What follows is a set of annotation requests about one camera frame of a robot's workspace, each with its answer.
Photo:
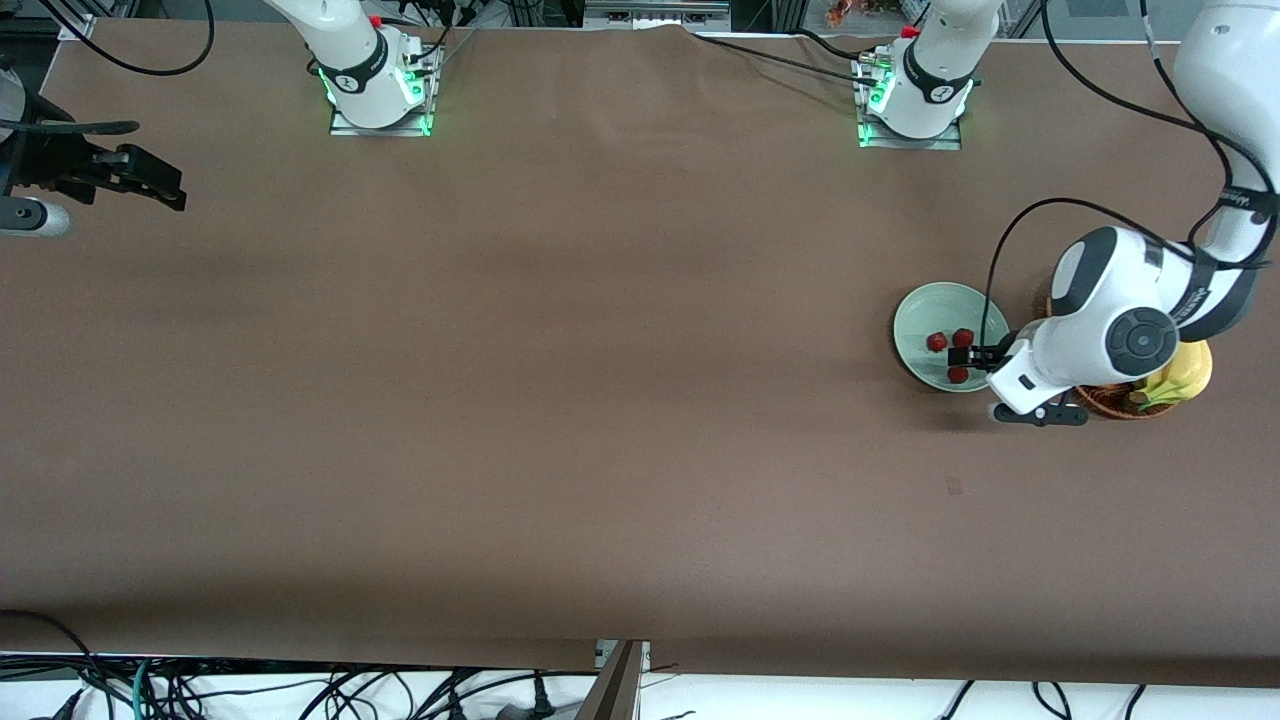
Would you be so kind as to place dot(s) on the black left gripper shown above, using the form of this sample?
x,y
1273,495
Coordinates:
x,y
989,355

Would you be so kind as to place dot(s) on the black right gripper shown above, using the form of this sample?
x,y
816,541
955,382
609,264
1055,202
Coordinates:
x,y
40,160

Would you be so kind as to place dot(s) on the red strawberry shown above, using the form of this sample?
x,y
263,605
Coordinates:
x,y
963,336
936,342
956,377

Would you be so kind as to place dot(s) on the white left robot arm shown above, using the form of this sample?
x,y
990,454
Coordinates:
x,y
1120,320

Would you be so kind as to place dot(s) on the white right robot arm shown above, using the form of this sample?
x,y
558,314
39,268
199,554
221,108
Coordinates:
x,y
350,50

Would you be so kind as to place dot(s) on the pale green plate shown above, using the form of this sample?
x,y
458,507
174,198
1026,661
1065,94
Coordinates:
x,y
930,310

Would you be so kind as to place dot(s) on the brown wicker basket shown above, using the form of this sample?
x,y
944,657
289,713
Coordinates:
x,y
1105,403

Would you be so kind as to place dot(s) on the large yellow banana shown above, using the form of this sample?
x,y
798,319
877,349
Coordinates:
x,y
1195,365

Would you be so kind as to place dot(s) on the brown table cover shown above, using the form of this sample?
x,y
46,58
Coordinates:
x,y
640,500

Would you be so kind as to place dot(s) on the grey background device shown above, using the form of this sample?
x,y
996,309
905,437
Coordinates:
x,y
655,15

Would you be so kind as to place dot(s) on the aluminium frame post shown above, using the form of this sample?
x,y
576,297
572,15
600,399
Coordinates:
x,y
75,25

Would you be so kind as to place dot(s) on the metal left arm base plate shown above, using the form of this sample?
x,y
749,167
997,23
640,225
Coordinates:
x,y
940,143

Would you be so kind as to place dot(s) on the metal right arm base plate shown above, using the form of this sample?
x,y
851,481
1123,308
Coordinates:
x,y
400,128

